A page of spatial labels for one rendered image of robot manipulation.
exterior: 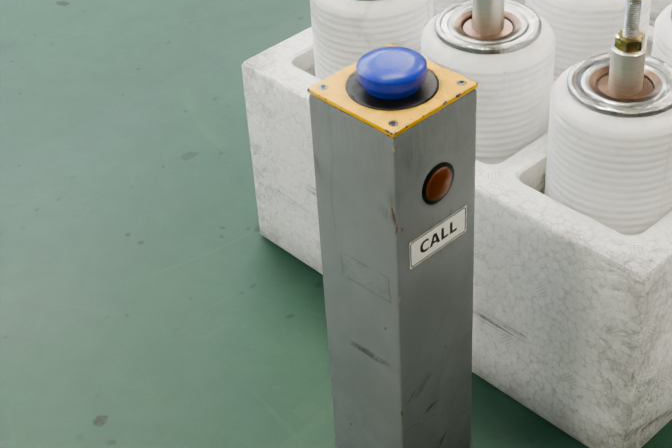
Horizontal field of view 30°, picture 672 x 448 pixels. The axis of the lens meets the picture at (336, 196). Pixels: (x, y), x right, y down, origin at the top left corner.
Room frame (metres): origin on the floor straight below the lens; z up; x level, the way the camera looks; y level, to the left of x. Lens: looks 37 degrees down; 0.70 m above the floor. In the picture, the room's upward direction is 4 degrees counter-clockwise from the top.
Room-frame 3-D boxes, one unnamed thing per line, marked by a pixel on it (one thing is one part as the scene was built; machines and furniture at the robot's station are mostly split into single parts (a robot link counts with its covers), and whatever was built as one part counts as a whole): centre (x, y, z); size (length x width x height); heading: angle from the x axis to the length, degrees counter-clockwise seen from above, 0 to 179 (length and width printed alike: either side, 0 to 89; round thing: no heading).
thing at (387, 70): (0.61, -0.04, 0.32); 0.04 x 0.04 x 0.02
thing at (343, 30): (0.87, -0.04, 0.16); 0.10 x 0.10 x 0.18
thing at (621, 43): (0.69, -0.19, 0.29); 0.02 x 0.02 x 0.01; 64
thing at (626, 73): (0.69, -0.19, 0.26); 0.02 x 0.02 x 0.03
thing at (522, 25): (0.78, -0.12, 0.25); 0.08 x 0.08 x 0.01
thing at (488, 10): (0.78, -0.12, 0.26); 0.02 x 0.02 x 0.03
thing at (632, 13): (0.69, -0.19, 0.30); 0.01 x 0.01 x 0.08
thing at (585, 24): (0.86, -0.20, 0.16); 0.10 x 0.10 x 0.18
